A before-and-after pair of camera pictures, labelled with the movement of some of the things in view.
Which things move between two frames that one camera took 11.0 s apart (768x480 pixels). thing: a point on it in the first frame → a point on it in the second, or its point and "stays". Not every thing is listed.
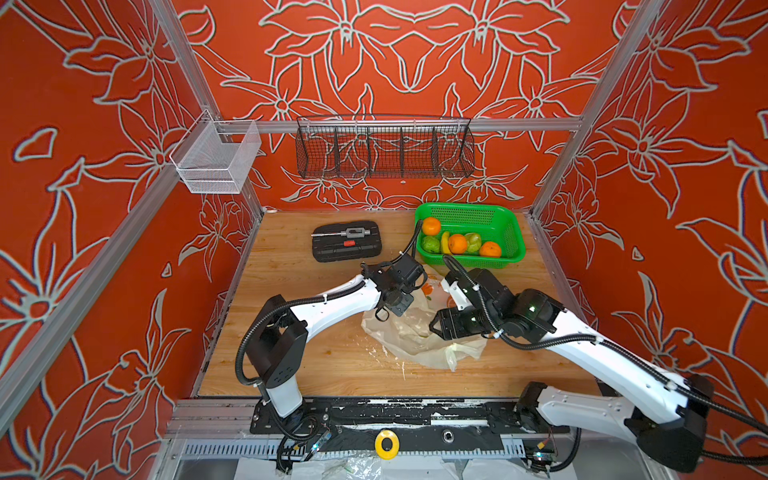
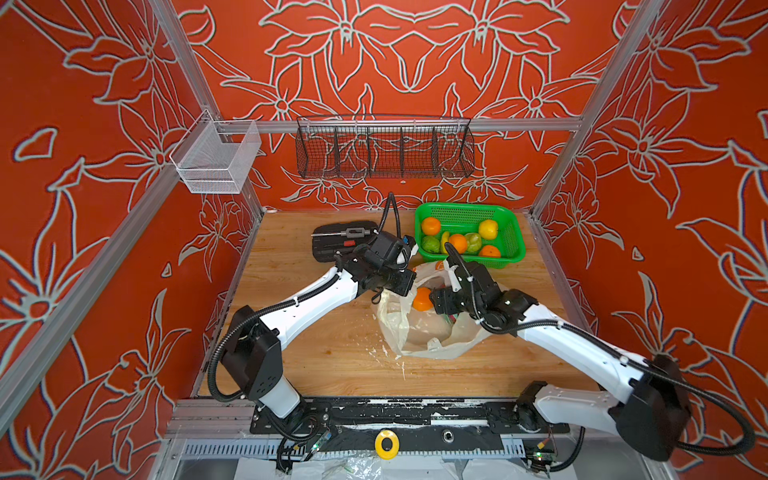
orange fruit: (490, 249) stays
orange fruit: (457, 243) stays
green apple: (474, 242) stays
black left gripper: (401, 307) → (407, 275)
